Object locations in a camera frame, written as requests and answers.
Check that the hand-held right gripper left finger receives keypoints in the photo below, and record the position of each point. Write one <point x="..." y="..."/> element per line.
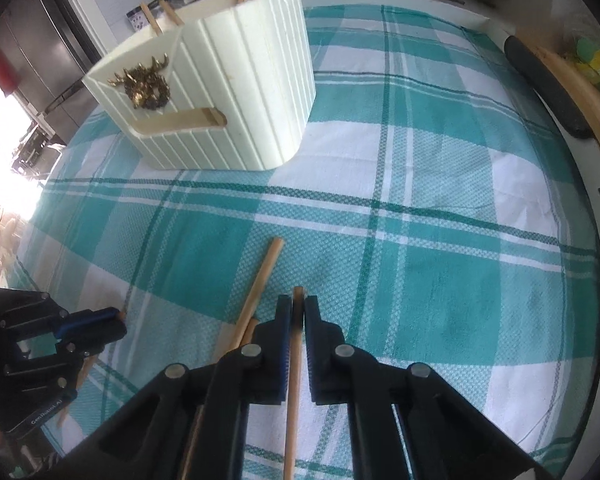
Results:
<point x="281" y="355"/>

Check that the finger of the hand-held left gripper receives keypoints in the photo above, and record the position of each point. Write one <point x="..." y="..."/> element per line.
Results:
<point x="87" y="316"/>
<point x="105" y="335"/>

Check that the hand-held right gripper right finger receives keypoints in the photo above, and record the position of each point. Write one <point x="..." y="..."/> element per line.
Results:
<point x="311" y="355"/>

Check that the cream ribbed utensil holder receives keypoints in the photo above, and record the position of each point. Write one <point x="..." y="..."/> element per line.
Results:
<point x="240" y="85"/>

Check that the dark rack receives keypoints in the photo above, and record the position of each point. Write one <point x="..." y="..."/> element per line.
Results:
<point x="35" y="150"/>

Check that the teal white checked tablecloth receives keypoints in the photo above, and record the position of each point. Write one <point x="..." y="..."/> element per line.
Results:
<point x="430" y="210"/>

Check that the red card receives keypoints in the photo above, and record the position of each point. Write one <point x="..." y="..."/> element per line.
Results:
<point x="2" y="72"/>

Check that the steel refrigerator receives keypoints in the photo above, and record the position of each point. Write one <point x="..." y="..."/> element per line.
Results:
<point x="35" y="35"/>

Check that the black rounded cushion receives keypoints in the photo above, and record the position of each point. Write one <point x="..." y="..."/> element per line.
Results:
<point x="545" y="85"/>

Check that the yellow green plastic decoration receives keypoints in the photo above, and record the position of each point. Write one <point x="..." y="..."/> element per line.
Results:
<point x="595" y="60"/>

